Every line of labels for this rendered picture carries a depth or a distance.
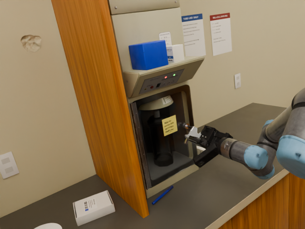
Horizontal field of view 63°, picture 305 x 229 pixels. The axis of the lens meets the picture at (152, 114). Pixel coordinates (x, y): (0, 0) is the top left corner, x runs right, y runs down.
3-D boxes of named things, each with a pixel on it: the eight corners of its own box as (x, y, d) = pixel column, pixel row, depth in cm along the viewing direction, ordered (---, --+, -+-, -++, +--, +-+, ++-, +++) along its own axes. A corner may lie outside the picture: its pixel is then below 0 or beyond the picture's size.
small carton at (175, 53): (167, 62, 101) (164, 46, 99) (177, 59, 103) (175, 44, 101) (174, 62, 97) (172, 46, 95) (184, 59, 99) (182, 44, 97)
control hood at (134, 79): (127, 97, 97) (122, 72, 94) (189, 78, 113) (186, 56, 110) (143, 101, 88) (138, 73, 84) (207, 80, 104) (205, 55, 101)
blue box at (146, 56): (132, 69, 95) (127, 45, 92) (153, 64, 100) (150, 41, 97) (146, 70, 87) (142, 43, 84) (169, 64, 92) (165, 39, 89)
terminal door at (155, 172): (147, 188, 110) (130, 102, 98) (197, 161, 125) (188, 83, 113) (148, 189, 109) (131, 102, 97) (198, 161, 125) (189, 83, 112)
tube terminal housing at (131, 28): (120, 177, 131) (86, 23, 108) (168, 154, 148) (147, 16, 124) (146, 199, 111) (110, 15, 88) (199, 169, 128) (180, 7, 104)
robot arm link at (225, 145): (235, 163, 94) (224, 154, 89) (225, 159, 98) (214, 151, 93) (244, 145, 95) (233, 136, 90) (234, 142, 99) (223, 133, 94)
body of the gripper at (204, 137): (213, 132, 108) (236, 139, 99) (204, 150, 107) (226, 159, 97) (203, 124, 104) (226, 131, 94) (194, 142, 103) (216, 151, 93)
